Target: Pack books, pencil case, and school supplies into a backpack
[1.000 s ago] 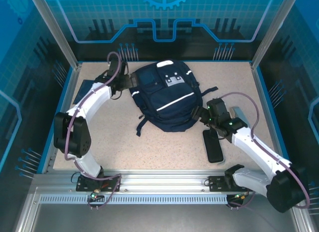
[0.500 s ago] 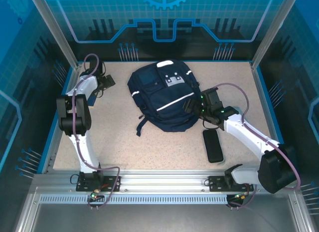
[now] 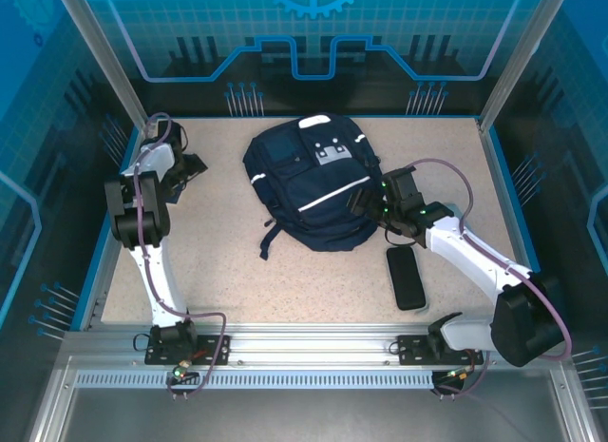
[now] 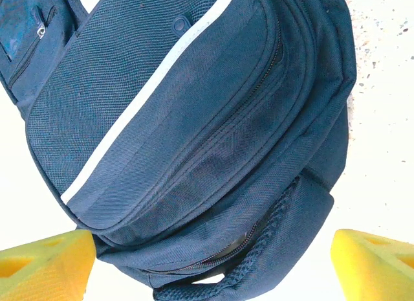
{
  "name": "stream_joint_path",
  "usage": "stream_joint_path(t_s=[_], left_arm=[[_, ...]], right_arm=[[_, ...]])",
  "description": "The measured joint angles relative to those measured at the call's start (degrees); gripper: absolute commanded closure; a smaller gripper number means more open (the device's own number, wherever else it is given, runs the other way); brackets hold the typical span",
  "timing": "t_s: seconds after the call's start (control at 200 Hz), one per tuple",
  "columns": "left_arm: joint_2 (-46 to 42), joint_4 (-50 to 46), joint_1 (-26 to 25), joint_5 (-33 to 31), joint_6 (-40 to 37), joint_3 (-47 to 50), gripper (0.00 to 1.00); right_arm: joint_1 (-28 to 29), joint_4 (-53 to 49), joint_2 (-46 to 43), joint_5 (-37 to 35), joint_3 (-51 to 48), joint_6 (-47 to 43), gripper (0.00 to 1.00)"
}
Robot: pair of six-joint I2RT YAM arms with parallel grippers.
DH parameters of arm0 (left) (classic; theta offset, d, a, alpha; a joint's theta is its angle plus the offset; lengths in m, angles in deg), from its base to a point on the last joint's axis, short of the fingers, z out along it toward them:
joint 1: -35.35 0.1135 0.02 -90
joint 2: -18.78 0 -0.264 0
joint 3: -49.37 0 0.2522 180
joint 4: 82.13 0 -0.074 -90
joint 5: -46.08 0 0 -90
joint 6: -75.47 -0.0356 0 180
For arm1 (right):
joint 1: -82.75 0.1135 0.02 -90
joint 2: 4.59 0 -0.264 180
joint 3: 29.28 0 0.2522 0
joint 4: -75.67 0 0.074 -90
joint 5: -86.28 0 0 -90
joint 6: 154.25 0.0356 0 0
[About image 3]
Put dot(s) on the navy blue backpack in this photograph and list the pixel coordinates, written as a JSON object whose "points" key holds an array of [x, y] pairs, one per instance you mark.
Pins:
{"points": [[304, 185]]}

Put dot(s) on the blue printed side panel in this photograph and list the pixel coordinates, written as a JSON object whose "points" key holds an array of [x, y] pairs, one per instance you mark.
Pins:
{"points": [[38, 128], [570, 128]]}

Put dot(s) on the aluminium corner post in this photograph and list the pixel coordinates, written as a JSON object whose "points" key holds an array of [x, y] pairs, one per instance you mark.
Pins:
{"points": [[518, 62], [109, 66]]}

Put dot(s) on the aluminium mounting rail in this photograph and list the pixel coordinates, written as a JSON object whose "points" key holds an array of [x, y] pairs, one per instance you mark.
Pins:
{"points": [[309, 347]]}

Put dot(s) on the blue gear printed panel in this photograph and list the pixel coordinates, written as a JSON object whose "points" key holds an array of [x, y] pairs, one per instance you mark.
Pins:
{"points": [[304, 43]]}

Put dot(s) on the grey pencil box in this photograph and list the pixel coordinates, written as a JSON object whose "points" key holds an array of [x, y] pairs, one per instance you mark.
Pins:
{"points": [[455, 209]]}

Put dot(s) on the blue table edge strip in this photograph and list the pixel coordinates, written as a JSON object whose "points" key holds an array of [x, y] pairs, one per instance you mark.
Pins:
{"points": [[89, 280], [514, 199]]}

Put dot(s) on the small LED connector board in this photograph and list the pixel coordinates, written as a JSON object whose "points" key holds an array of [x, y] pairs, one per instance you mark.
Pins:
{"points": [[458, 375], [183, 371]]}

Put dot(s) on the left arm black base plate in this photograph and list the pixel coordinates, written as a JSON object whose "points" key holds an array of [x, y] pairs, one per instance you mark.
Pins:
{"points": [[214, 349]]}

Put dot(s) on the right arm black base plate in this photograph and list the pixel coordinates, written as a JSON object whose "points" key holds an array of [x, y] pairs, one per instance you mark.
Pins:
{"points": [[411, 349]]}

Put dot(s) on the aluminium table side rail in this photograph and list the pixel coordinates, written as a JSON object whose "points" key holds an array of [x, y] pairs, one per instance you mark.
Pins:
{"points": [[501, 199], [104, 280]]}

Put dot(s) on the steel shelf plate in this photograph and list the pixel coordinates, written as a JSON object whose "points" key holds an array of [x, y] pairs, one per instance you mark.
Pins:
{"points": [[309, 418]]}

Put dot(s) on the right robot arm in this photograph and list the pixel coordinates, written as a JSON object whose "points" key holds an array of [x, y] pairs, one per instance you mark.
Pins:
{"points": [[465, 252]]}

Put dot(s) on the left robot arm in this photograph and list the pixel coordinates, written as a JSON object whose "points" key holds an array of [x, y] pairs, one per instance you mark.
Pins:
{"points": [[164, 282]]}

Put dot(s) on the black pencil case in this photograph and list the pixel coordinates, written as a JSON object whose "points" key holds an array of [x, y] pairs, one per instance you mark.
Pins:
{"points": [[406, 278]]}

